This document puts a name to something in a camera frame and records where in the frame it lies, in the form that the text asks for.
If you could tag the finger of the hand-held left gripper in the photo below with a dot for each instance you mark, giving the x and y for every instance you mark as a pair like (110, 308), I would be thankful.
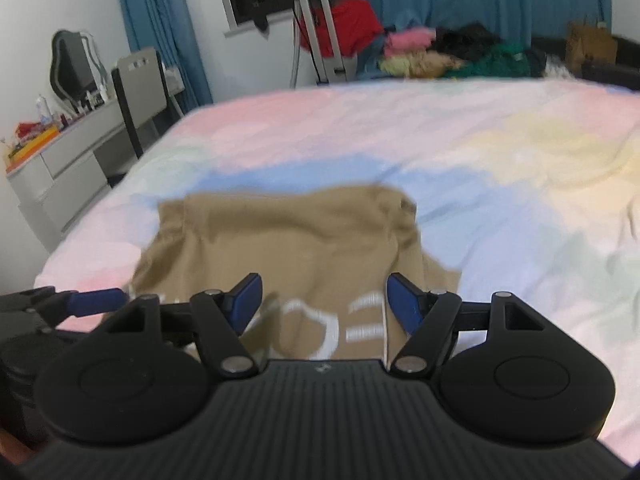
(97, 301)

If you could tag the red cloth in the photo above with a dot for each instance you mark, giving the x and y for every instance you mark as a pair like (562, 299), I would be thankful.
(355, 25)

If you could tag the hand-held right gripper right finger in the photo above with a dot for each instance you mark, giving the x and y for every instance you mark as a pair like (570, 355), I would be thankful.
(402, 300)

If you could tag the row of cosmetic bottles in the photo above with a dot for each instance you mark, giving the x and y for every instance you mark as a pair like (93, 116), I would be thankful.
(85, 105)

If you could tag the beige and black chair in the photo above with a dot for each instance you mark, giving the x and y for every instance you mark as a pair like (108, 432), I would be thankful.
(145, 85)

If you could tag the silver tripod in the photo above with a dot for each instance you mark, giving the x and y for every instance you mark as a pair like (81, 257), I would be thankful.
(327, 35)

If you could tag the black garment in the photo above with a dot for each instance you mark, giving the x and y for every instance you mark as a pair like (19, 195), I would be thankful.
(467, 37)

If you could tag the orange box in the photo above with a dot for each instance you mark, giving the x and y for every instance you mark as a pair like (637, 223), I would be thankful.
(35, 145)

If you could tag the white spray bottle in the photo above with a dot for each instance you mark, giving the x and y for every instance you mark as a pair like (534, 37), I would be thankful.
(43, 110)

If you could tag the pale yellow-green garment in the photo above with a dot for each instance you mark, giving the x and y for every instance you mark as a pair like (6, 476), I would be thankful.
(395, 66)

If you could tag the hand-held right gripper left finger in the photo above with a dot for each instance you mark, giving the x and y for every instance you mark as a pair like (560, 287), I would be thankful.
(247, 300)

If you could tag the pink garment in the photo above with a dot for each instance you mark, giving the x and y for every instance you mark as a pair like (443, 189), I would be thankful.
(407, 40)

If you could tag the brown paper bag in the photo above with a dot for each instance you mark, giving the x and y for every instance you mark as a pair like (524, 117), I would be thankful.
(590, 45)

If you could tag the white dressing table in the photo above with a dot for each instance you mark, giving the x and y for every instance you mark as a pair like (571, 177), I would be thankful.
(75, 170)

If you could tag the white shoe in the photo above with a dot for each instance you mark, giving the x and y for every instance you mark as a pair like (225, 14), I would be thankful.
(559, 69)

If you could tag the tan printed shirt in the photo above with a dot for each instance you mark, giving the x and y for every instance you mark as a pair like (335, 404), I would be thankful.
(300, 250)

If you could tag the pastel tie-dye bed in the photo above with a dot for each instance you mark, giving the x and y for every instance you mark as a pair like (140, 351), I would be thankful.
(525, 185)

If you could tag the beige garment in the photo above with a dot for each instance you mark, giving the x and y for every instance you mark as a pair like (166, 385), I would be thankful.
(440, 64)

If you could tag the green garment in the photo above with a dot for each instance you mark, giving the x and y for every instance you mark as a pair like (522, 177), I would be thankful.
(495, 62)

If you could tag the narrow blue curtain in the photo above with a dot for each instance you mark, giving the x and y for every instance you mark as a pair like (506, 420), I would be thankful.
(160, 30)

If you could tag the blue garment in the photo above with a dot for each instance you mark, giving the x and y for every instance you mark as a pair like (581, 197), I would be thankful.
(372, 62)

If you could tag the wavy white-framed mirror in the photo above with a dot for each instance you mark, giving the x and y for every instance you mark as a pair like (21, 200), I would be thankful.
(70, 67)

